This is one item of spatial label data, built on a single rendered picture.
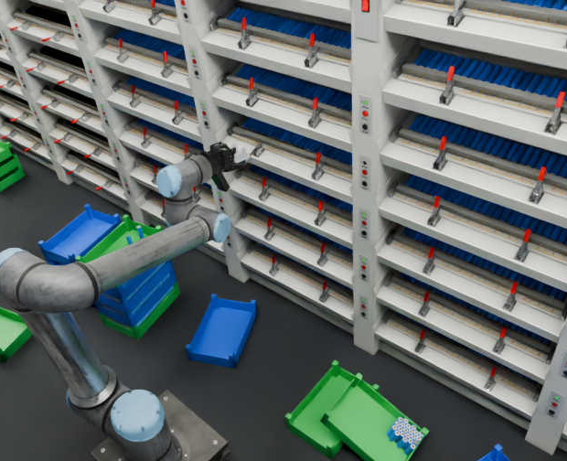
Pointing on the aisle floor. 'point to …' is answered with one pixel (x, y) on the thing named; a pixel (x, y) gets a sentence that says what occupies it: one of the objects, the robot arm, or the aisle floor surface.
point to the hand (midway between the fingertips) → (245, 156)
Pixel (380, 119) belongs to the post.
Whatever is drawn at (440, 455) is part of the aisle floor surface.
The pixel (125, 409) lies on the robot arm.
